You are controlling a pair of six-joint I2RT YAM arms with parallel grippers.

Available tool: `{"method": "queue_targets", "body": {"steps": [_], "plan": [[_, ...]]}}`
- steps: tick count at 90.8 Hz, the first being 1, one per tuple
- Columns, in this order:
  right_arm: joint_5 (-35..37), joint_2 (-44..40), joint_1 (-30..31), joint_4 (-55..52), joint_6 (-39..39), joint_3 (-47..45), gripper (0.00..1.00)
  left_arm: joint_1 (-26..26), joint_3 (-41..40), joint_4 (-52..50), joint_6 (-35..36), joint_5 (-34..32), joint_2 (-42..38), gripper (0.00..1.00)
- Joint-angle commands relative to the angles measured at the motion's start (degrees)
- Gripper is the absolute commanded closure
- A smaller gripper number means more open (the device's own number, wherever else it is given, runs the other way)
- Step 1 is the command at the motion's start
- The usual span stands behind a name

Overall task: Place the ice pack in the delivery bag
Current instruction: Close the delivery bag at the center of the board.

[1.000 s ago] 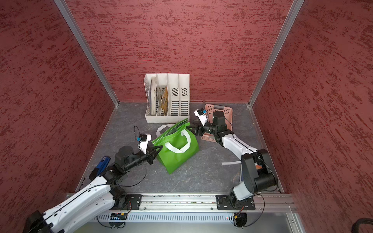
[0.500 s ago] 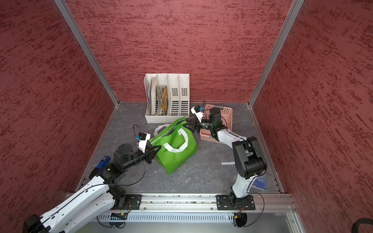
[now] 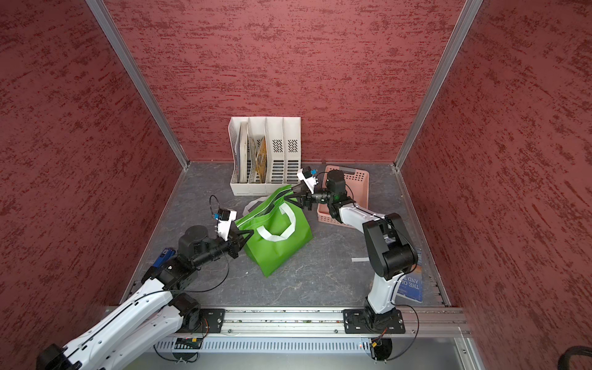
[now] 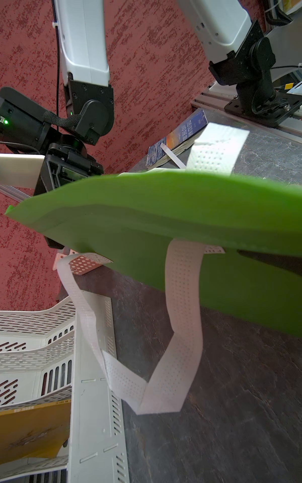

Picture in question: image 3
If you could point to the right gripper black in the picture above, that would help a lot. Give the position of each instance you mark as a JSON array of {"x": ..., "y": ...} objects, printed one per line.
[{"x": 305, "y": 190}]

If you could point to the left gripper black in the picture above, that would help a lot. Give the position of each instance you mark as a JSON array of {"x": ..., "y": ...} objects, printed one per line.
[{"x": 235, "y": 246}]

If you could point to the green insulated delivery bag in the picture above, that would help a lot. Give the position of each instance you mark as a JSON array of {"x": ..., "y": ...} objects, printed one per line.
[{"x": 280, "y": 230}]

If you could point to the pink perforated plastic basket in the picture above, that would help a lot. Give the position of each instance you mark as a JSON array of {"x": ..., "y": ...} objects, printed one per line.
[{"x": 357, "y": 186}]

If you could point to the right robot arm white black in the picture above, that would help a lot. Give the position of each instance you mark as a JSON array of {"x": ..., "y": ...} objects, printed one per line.
[{"x": 388, "y": 244}]

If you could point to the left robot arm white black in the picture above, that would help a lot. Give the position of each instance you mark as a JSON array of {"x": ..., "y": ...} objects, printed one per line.
[{"x": 160, "y": 307}]

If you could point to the yellow book in organizer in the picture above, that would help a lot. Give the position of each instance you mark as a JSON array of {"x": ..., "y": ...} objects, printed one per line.
[{"x": 261, "y": 160}]

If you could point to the white file organizer rack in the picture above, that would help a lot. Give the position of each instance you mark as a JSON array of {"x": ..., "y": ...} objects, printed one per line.
[{"x": 283, "y": 139}]

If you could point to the blue black stapler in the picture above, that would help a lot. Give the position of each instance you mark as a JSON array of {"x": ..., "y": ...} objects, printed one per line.
[{"x": 164, "y": 256}]

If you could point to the blue paperback book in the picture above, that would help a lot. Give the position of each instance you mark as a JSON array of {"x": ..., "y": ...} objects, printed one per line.
[{"x": 411, "y": 286}]

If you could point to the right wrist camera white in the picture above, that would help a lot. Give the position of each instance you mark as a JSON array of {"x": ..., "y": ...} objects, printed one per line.
[{"x": 308, "y": 177}]

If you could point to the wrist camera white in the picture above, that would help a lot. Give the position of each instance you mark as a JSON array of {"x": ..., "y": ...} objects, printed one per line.
[
  {"x": 225, "y": 219},
  {"x": 308, "y": 177}
]

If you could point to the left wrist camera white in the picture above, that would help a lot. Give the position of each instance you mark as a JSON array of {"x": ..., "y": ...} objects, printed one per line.
[{"x": 225, "y": 219}]

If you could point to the aluminium mounting rail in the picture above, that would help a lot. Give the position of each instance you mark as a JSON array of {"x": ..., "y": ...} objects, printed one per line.
[{"x": 326, "y": 322}]

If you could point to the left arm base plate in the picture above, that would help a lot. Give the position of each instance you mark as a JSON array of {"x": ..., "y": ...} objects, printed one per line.
[{"x": 205, "y": 321}]

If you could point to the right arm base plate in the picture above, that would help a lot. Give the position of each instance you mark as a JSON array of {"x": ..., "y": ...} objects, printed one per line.
[{"x": 365, "y": 321}]

